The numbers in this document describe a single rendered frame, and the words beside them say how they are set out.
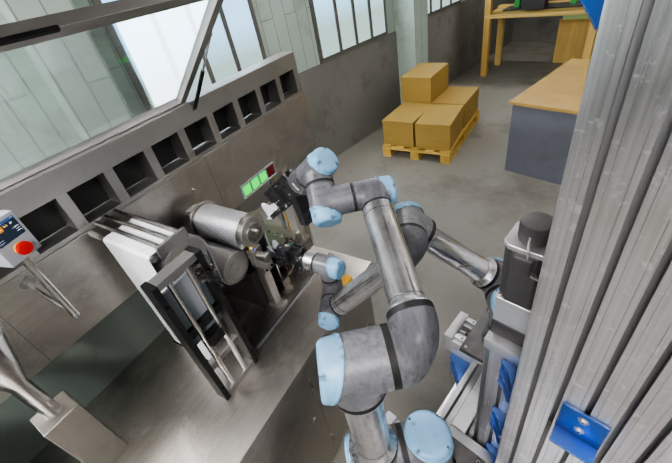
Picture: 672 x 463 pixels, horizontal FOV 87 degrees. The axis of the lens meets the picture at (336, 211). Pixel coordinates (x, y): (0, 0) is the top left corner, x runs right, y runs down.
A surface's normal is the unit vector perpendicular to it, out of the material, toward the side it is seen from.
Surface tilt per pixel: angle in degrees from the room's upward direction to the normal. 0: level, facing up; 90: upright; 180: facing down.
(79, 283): 90
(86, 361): 90
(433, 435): 8
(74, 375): 90
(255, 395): 0
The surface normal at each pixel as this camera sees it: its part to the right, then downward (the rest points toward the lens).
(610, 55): -0.67, 0.52
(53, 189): 0.85, 0.18
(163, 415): -0.17, -0.80
